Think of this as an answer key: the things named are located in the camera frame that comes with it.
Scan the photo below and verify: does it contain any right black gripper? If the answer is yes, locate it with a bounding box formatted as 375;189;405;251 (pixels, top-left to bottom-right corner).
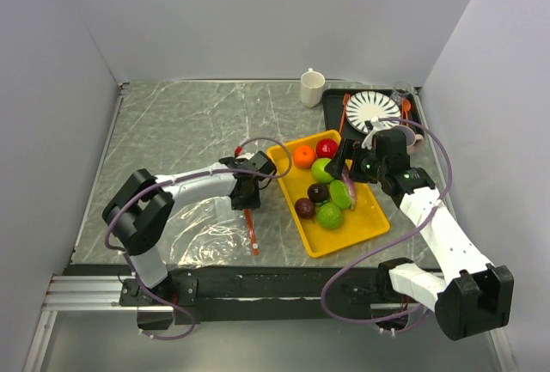
324;138;387;185

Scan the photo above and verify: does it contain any clear zip top bag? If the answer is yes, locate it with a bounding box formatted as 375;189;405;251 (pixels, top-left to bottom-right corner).
166;198;259;268

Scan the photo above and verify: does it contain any maroon toy passion fruit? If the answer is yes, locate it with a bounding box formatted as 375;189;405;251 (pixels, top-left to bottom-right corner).
294;198;316;220

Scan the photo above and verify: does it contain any bumpy green toy fruit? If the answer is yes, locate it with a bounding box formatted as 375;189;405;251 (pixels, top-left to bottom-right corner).
316;203;343;230

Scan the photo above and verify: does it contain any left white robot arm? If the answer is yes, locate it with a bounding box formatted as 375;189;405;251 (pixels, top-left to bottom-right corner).
102;151;276;305

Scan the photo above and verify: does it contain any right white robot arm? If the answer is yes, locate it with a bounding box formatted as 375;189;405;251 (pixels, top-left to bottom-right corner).
326;129;514;340

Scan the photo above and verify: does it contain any red toy apple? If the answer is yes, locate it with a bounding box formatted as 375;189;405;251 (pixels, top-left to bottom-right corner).
315;138;339;159

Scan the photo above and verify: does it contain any purple toy eggplant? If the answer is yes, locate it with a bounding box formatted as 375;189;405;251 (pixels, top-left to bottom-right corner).
341;165;357;210

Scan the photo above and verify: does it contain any green toy apple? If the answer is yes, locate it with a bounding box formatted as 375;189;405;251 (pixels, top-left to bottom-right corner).
310;157;334;184

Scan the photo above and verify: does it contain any striped white plate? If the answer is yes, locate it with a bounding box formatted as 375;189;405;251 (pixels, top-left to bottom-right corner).
345;91;400;135

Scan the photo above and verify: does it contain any green toy starfruit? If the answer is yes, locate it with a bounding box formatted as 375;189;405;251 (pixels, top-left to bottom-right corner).
328;180;352;210

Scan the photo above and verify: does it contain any orange toy tangerine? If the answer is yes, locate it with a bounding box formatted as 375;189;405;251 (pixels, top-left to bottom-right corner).
292;145;317;169

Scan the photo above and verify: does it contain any orange plastic fork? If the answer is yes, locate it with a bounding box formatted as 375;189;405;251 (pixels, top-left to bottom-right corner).
339;93;351;135

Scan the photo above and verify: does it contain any black serving tray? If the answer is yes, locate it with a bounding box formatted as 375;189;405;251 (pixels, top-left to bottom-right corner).
321;87;426;145

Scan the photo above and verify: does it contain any dark purple toy plum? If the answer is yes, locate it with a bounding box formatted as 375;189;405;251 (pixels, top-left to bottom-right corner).
307;183;330;204

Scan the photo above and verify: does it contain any beige mug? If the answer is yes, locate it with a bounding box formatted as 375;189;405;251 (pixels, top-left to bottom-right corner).
403;127;425;155

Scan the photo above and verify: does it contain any orange plastic spoon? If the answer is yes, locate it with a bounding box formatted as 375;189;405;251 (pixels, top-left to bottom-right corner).
401;99;412;120

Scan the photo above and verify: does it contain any yellow plastic tray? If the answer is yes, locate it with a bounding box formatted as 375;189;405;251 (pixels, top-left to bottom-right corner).
267;145;390;258

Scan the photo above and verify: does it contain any white ceramic mug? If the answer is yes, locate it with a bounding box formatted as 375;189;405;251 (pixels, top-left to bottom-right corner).
300;68;326;108

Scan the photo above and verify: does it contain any clear glass cup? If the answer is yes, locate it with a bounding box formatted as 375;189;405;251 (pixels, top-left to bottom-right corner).
390;81;412;106

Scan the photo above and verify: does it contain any black base beam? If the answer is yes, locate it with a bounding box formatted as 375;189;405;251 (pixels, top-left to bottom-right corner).
64;265;419;332

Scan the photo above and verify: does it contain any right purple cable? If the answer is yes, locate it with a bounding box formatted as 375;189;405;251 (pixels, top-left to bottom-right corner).
321;116;454;334

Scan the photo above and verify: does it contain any aluminium rail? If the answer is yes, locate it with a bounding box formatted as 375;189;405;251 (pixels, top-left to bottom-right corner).
41;275;172;312

